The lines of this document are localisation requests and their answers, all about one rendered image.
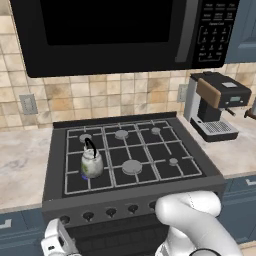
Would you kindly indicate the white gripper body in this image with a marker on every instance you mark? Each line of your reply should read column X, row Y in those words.
column 51, row 233

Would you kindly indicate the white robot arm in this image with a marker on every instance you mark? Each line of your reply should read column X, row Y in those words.
column 196, row 223

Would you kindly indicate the black stove knob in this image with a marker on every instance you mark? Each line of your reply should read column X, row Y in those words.
column 133, row 209
column 88, row 216
column 111, row 212
column 64, row 220
column 152, row 205

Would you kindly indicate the blue drawer front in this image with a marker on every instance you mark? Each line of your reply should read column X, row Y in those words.
column 238, row 188
column 23, row 221

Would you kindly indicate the blue base cupboard door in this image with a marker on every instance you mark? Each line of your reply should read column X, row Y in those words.
column 20, row 245
column 238, row 220

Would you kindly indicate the black oven door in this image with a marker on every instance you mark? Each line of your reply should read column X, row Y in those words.
column 116, row 236

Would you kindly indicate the dark grey gas stove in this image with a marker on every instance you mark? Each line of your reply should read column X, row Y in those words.
column 133, row 196

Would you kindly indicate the black microwave oven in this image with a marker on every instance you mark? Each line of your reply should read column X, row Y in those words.
column 110, row 60

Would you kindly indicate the black and white coffee machine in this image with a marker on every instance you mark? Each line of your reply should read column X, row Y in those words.
column 213, row 96

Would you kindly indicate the grey wall outlet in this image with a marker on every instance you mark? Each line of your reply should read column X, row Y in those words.
column 28, row 104
column 182, row 93

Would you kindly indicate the blue wall cupboard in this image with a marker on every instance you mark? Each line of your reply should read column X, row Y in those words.
column 243, row 33

